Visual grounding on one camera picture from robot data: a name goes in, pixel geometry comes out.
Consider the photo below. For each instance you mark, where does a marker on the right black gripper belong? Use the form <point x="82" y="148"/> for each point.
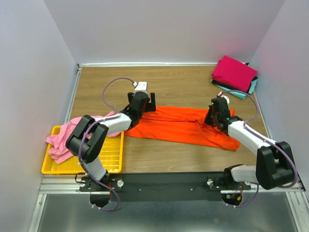
<point x="206" y="118"/>

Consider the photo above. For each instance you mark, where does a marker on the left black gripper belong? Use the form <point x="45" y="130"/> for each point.
<point x="151" y="106"/>

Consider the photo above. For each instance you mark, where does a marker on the orange t shirt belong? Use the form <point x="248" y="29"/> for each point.
<point x="181" y="125"/>

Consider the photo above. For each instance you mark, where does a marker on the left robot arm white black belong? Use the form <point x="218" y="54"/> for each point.
<point x="99" y="175"/>

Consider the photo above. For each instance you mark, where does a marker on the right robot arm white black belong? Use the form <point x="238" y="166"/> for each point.
<point x="275" y="167"/>

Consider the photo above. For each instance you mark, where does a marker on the folded teal t shirt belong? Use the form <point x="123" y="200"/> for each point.
<point x="240" y="95"/>

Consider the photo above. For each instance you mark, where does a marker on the folded magenta t shirt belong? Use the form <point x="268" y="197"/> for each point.
<point x="233" y="74"/>

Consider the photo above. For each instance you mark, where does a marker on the yellow plastic tray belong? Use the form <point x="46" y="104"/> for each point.
<point x="111" y="157"/>

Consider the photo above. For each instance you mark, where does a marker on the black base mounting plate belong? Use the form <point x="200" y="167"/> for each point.
<point x="163" y="187"/>

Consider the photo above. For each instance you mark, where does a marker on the pink t shirt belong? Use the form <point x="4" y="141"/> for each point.
<point x="84" y="138"/>

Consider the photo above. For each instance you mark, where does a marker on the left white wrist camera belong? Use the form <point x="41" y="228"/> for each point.
<point x="140" y="87"/>

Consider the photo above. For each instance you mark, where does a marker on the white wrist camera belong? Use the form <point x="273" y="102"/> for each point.
<point x="222" y="95"/>
<point x="140" y="87"/>

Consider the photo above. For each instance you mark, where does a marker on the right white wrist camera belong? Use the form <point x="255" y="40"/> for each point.
<point x="222" y="95"/>

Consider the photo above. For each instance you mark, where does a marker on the aluminium frame rail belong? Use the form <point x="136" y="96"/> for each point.
<point x="65" y="184"/>

